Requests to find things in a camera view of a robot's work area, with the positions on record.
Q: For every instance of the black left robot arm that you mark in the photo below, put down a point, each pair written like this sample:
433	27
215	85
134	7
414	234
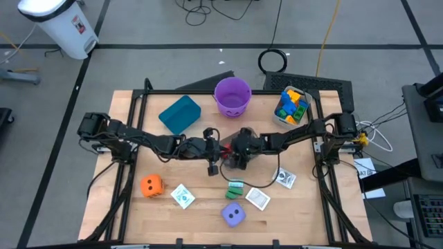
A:
138	135

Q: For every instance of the mint green brick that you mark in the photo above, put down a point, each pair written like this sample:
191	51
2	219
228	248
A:
236	182

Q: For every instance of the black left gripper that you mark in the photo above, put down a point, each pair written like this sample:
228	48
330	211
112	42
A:
212	152

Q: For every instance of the green square brick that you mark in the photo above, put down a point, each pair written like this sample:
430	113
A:
300	113

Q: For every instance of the long green brick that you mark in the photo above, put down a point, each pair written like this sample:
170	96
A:
237	190

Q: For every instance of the white card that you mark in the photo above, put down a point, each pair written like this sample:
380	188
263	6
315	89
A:
284	178

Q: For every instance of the white paper sheet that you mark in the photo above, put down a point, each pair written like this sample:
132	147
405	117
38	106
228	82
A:
375	193

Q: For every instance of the white paper label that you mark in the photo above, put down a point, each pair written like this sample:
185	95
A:
365	169

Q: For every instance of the orange foam die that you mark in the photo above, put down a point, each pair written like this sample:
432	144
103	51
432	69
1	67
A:
157	190

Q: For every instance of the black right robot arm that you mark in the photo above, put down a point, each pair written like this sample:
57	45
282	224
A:
297	135

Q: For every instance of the teal plastic bin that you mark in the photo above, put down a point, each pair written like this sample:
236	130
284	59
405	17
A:
180	115

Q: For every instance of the plain white card box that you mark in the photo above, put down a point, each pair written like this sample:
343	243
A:
257	198

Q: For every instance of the purple plastic bucket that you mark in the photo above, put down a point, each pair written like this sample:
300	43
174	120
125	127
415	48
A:
232	103

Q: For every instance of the yellow stepped brick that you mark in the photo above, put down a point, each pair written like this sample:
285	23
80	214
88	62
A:
294	95

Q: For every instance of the white round object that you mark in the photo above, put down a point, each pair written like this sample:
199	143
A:
403	209

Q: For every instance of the white plastic basket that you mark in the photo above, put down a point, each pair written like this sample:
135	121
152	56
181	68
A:
278	121

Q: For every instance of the black keyboard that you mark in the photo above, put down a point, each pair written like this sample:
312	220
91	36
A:
431	214

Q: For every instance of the yellow connector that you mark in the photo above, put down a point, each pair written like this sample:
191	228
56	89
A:
362	139

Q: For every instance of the green round brick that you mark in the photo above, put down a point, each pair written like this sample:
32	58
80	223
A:
282	113

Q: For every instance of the blue stepped brick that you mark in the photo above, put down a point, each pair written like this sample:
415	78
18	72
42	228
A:
288	105

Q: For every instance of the black desk device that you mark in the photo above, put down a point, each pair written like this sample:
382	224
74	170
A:
434	103

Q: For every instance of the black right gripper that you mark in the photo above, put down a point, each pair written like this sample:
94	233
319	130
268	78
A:
247	145

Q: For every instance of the orange stepped brick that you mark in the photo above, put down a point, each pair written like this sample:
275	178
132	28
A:
291	120

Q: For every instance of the red brick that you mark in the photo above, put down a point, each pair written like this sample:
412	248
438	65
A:
226	150

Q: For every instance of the grey desk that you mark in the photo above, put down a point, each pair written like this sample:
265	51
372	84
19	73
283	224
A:
420	145

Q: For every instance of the grey stand foot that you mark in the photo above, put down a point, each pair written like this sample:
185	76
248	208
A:
20	77

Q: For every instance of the white trash can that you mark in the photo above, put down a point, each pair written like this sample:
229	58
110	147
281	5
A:
65	31

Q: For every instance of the black flat panel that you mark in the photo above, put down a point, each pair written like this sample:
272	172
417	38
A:
211	83

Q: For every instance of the small green brick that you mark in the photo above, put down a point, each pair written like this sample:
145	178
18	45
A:
229	196

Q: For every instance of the card box teal print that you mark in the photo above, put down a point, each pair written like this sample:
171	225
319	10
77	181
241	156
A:
183	196

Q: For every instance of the purple foam die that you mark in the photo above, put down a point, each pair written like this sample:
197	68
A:
233	221

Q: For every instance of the black perforated panel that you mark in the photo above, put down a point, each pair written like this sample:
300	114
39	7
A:
311	83

